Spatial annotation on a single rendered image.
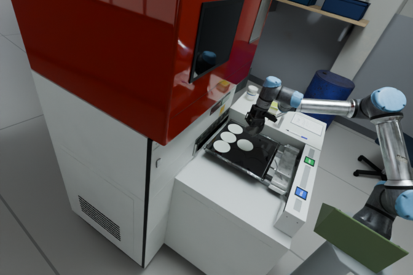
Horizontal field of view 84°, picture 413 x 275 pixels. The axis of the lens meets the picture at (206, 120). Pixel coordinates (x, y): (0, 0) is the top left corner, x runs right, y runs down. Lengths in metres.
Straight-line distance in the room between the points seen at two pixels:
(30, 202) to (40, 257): 0.46
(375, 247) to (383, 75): 2.92
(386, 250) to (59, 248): 1.87
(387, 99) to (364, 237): 0.59
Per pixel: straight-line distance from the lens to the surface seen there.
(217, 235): 1.39
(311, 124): 1.74
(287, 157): 1.50
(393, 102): 1.22
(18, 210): 2.30
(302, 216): 1.15
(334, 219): 1.23
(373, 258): 1.34
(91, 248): 1.99
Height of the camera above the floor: 1.79
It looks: 36 degrees down
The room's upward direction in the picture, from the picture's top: 13 degrees clockwise
